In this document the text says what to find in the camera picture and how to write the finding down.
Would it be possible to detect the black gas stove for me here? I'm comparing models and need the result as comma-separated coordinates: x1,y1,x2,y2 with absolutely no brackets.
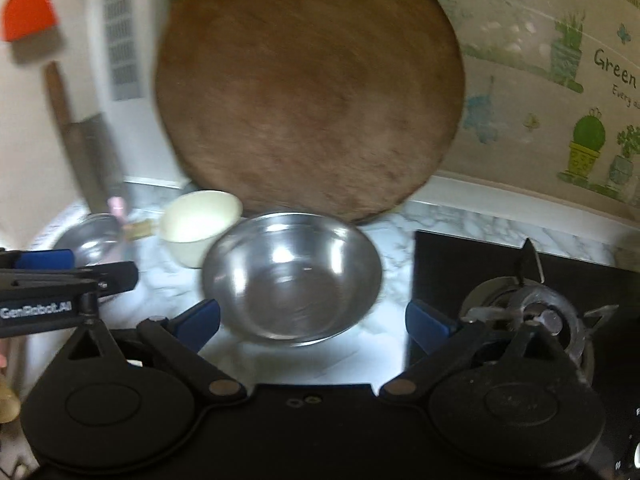
412,230,640,480

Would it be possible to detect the small tan wooden block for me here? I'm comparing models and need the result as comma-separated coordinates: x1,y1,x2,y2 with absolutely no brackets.
122,220,153,241

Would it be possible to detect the grey vent grille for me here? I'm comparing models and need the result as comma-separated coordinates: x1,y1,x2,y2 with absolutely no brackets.
102,0,138,101

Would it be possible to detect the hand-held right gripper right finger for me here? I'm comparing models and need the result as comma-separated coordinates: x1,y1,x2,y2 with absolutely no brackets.
379,300,581,408

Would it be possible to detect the red spatula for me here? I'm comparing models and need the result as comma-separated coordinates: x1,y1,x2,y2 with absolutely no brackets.
2,0,57,42

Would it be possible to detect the stainless steel bowl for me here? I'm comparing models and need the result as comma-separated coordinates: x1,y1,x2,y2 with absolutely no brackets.
201,211,383,346

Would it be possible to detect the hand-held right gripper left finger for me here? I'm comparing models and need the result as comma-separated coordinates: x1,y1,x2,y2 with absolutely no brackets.
60,299,248,408

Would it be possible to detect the cleaver with wooden handle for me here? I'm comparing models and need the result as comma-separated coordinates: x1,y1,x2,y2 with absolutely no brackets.
44,62,126,216

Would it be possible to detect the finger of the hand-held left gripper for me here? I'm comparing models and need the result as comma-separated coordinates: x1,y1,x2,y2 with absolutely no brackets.
0,261,139,295
0,249,76,272

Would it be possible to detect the stove burner grate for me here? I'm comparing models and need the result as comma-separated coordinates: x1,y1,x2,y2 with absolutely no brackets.
460,237,618,376

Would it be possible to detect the small pink pot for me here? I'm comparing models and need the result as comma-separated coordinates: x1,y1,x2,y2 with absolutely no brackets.
50,196,131,268

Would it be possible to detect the cream ceramic cup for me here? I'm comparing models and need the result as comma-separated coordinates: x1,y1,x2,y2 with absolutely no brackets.
160,190,244,268

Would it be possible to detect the round wooden cutting board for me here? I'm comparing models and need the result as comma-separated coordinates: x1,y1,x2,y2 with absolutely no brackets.
154,0,466,224

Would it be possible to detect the plant wall sticker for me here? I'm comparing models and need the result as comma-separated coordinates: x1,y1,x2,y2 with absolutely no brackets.
430,0,640,221

